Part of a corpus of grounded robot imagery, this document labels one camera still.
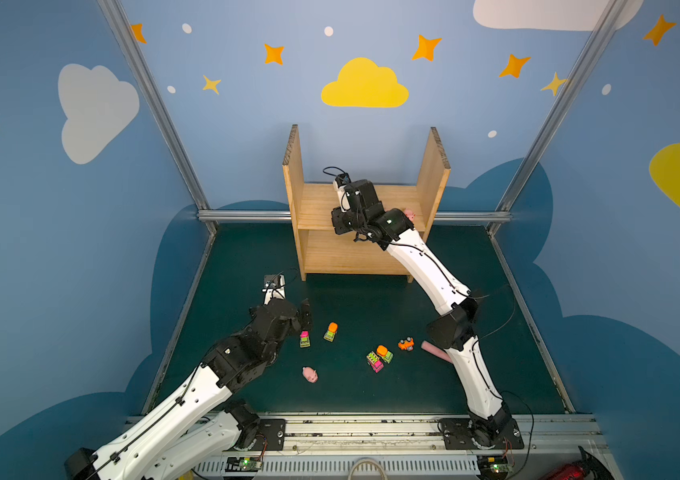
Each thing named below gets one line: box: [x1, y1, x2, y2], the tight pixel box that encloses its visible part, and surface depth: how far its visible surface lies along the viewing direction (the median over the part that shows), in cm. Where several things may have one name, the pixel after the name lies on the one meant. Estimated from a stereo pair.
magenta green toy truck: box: [366, 351, 384, 373], surface depth 86 cm
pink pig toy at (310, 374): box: [302, 366, 319, 383], surface depth 85 cm
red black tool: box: [539, 446, 615, 480], surface depth 70 cm
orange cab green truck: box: [323, 322, 339, 343], surface depth 92 cm
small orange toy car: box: [397, 336, 415, 352], surface depth 90 cm
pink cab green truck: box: [300, 330, 311, 348], surface depth 91 cm
